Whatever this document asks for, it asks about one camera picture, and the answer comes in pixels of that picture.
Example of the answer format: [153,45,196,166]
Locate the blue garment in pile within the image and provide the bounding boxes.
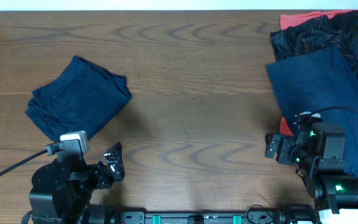
[265,47,358,177]

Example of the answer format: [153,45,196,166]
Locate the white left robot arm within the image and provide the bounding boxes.
[29,140,125,224]

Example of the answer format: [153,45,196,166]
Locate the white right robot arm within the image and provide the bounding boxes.
[265,130,358,223]

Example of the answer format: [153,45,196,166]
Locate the black striped garment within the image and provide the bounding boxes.
[270,10,358,74]

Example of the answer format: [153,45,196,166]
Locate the coral pink garment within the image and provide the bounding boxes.
[279,10,351,136]

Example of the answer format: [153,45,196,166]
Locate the navy blue shorts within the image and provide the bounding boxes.
[25,56,132,141]

